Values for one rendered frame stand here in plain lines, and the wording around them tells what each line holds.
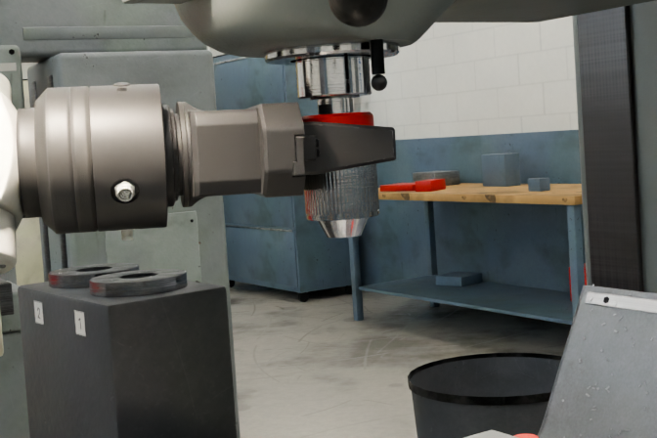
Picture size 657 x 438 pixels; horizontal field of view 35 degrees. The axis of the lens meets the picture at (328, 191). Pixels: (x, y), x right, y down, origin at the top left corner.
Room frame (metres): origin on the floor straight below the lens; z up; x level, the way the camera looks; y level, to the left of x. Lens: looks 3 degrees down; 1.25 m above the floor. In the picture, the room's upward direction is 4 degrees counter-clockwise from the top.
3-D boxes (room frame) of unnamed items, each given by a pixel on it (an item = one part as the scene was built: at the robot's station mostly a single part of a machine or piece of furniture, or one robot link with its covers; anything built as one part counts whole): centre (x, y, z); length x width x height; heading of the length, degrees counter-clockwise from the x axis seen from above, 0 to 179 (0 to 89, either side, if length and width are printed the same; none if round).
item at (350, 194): (0.66, -0.01, 1.23); 0.05 x 0.05 x 0.06
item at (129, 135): (0.64, 0.08, 1.25); 0.13 x 0.12 x 0.10; 11
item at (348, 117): (0.66, -0.01, 1.26); 0.05 x 0.05 x 0.01
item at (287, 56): (0.66, -0.01, 1.31); 0.09 x 0.09 x 0.01
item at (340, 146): (0.63, -0.01, 1.25); 0.06 x 0.02 x 0.03; 101
